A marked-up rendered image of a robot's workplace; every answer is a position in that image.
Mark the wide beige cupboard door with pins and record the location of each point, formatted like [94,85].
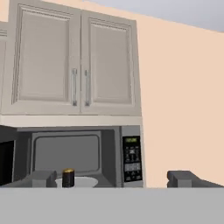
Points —
[43,58]

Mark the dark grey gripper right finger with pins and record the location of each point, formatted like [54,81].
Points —
[179,179]

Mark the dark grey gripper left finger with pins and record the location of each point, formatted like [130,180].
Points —
[43,178]

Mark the cream cupboard base trim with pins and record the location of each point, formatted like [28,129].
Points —
[73,120]

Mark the white round microwave plate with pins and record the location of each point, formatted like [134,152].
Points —
[84,182]

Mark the black cylinder with gold top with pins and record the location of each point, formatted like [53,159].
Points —
[68,178]

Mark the grey microwave oven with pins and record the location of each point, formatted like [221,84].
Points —
[116,154]

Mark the grey microwave door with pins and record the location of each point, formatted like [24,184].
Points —
[7,163]

